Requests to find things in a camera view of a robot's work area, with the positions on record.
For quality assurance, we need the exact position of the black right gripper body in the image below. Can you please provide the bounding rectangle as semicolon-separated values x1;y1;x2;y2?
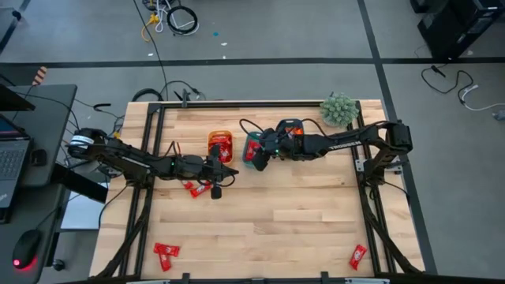
260;128;316;161

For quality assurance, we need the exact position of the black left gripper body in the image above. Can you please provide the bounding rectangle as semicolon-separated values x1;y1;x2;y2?
181;144;222;182

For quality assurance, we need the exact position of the dark teal plastic bin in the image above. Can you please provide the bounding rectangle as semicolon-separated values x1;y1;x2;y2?
275;117;307;139

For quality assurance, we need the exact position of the light teal plastic bin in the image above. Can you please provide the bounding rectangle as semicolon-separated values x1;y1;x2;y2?
241;130;264;170

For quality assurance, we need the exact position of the yellow plastic bin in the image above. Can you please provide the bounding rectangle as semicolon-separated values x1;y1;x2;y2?
206;129;235;166

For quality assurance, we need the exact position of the green artificial potted plant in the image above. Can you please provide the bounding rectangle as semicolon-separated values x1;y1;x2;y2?
319;92;360;128

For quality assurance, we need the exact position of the black desk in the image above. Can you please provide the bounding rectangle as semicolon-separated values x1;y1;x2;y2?
0;84;78;284

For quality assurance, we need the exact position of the small black box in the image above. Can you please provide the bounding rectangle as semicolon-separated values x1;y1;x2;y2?
31;148;48;166

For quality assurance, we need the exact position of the orange black striped marker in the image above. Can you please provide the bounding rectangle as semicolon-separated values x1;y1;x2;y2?
32;65;48;87

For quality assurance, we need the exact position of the black laptop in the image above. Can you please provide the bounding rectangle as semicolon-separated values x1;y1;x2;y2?
0;113;33;224

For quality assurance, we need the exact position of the black computer mouse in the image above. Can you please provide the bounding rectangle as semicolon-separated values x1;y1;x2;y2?
11;228;43;270

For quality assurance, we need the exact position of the black equipment case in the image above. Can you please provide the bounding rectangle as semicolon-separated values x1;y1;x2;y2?
410;0;505;60

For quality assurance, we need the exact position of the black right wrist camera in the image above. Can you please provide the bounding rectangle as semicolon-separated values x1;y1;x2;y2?
251;148;272;172

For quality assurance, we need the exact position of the black aluminium table frame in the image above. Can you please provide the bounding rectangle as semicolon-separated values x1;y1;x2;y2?
94;100;425;284

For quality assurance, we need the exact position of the white cable bundle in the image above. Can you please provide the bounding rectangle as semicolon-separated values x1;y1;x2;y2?
154;0;200;36

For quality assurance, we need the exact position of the coiled black cable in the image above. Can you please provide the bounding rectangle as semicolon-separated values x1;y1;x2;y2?
166;5;199;36

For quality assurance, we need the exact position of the yellow cable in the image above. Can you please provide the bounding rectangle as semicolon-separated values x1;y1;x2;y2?
140;13;161;43

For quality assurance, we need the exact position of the long white cable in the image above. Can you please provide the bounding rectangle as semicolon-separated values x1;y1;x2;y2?
458;84;505;113

